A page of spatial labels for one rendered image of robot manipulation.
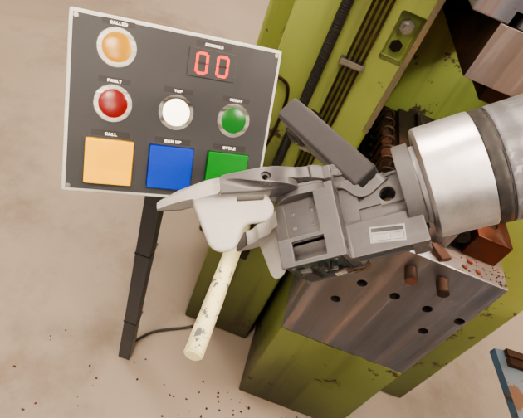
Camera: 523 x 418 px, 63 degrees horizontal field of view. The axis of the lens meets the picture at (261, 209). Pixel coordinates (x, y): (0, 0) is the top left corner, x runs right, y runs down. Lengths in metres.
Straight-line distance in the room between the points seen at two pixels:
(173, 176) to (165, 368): 1.01
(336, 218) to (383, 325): 0.88
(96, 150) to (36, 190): 1.39
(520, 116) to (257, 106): 0.52
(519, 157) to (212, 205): 0.22
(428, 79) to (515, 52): 0.55
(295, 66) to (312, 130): 0.59
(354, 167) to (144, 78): 0.46
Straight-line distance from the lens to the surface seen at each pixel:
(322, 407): 1.65
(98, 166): 0.75
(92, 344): 1.68
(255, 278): 1.44
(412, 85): 1.36
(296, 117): 0.40
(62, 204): 2.05
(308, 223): 0.35
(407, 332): 1.21
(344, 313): 1.17
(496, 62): 0.83
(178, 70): 0.74
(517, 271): 1.36
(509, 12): 0.81
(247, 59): 0.77
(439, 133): 0.34
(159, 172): 0.75
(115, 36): 0.74
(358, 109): 1.00
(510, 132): 0.33
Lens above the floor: 1.51
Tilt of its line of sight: 43 degrees down
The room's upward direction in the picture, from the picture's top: 24 degrees clockwise
